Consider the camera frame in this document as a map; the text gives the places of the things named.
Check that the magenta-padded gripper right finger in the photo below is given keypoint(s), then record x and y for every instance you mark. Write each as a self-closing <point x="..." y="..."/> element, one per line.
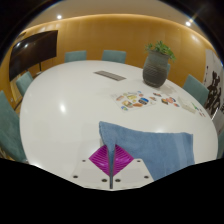
<point x="123" y="161"/>

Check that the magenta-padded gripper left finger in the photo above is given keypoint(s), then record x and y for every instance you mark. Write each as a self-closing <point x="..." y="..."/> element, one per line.
<point x="100" y="160"/>

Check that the blue towel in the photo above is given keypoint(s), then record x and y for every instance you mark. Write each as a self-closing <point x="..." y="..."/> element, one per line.
<point x="160" y="150"/>

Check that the colourful sticker sheet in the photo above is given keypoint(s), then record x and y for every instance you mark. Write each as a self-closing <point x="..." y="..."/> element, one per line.
<point x="131" y="101"/>

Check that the small colourful sticker cards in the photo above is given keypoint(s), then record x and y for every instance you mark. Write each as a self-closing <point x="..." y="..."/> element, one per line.
<point x="166" y="100"/>

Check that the white paper pad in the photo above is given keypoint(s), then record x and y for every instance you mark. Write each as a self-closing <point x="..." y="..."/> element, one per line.
<point x="186" y="105"/>

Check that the green marker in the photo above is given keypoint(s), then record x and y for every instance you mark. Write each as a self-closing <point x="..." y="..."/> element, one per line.
<point x="195" y="106"/>

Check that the teal chairs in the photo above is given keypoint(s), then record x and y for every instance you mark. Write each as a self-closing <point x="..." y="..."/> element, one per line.
<point x="8" y="130"/>

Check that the green plant in grey pot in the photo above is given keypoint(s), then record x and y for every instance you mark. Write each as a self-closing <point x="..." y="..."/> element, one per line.
<point x="155" y="70"/>

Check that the black television screen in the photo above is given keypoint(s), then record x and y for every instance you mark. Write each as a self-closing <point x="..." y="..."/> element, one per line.
<point x="33" y="51"/>

